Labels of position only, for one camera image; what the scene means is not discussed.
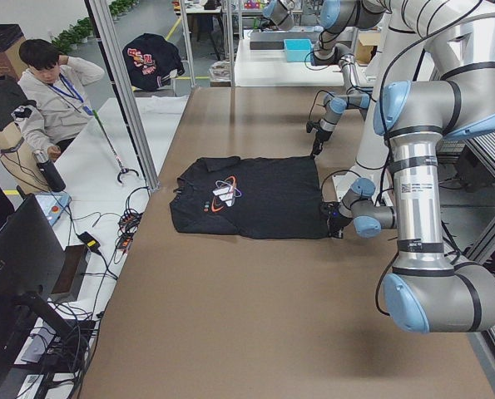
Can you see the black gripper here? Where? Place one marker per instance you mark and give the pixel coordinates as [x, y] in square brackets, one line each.
[320, 136]
[335, 223]

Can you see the black t-shirt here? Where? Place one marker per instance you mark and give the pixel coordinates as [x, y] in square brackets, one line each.
[257, 198]

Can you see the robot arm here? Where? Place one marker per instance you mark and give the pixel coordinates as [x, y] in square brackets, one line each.
[347, 83]
[436, 81]

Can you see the blue plastic bin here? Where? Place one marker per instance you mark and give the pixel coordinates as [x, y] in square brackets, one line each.
[297, 50]

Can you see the white folded cloth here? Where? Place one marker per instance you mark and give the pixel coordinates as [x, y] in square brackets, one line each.
[162, 104]

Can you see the navy varsity jacket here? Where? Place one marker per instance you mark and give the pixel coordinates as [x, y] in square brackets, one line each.
[151, 61]

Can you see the red black usb hub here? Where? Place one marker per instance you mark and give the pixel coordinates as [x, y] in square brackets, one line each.
[127, 227]

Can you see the black power adapter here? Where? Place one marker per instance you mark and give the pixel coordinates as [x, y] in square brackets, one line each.
[92, 244]

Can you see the seated person in grey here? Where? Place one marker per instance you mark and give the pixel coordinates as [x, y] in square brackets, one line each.
[58, 107]

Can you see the black water bottle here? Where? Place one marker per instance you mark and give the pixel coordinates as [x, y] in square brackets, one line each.
[49, 171]

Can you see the teach pendant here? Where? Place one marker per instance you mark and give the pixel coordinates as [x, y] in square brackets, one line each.
[53, 204]

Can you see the black Huawei monitor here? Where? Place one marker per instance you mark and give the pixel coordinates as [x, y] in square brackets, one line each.
[31, 260]

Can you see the aluminium frame post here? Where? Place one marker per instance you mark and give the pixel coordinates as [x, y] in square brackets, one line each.
[103, 27]

